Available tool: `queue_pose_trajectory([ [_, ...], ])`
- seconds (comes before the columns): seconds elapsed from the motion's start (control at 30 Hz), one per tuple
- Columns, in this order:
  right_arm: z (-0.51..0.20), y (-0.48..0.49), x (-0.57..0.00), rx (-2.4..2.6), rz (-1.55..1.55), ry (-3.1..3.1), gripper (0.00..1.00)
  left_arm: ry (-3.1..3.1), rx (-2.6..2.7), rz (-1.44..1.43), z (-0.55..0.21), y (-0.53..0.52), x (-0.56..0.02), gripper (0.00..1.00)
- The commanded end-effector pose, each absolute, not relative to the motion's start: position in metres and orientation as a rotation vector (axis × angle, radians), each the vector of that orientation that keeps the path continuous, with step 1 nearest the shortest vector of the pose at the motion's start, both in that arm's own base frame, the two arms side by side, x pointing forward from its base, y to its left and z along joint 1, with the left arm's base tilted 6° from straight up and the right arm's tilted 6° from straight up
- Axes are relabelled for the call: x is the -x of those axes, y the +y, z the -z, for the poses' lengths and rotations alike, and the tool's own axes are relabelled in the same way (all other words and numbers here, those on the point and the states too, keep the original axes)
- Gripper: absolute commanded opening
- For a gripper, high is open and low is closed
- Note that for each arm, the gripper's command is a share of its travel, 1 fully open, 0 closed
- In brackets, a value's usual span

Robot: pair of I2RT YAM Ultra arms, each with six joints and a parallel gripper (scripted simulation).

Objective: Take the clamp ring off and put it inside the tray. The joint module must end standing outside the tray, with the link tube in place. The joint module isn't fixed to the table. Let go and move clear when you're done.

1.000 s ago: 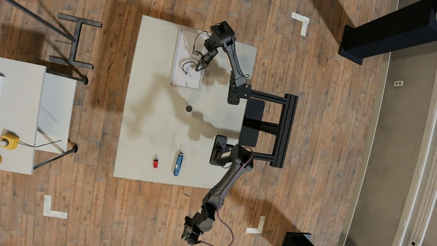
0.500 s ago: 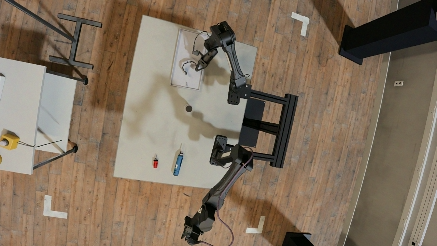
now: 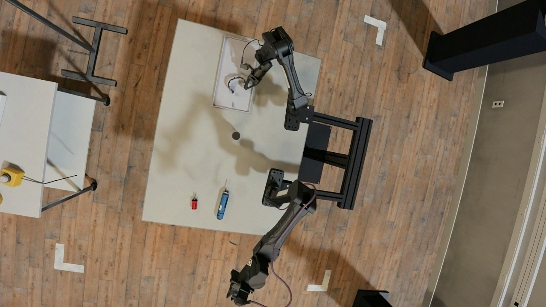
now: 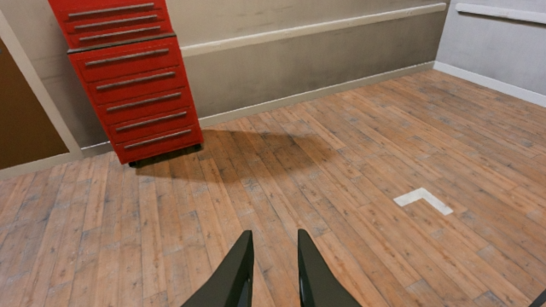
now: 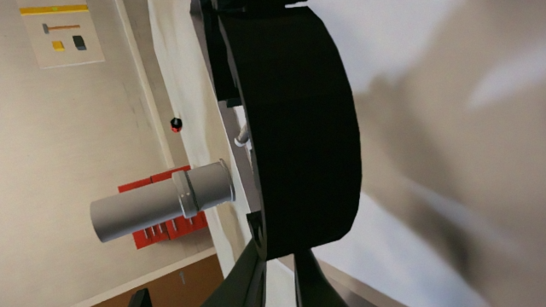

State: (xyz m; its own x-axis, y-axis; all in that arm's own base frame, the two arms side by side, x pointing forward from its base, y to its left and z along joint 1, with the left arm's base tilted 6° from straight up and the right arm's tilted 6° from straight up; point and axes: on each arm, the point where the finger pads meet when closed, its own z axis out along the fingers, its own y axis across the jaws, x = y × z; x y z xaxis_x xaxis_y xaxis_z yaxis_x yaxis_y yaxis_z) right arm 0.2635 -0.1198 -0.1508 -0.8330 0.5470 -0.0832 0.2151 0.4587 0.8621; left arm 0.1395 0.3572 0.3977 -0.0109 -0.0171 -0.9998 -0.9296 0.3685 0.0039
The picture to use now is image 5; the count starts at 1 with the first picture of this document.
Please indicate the grey cylinder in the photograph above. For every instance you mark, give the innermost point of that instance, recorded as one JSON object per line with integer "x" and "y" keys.
{"x": 207, "y": 186}

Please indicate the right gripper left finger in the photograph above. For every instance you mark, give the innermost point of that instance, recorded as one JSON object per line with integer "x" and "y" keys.
{"x": 246, "y": 280}

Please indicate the white hollow tube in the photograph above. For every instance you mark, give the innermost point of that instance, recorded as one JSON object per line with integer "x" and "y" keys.
{"x": 125, "y": 213}

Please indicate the red screwdriver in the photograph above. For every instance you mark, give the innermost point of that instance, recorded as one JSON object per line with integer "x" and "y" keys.
{"x": 176, "y": 124}

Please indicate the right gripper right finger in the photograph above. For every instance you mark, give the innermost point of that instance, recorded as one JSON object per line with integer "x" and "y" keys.
{"x": 312, "y": 288}

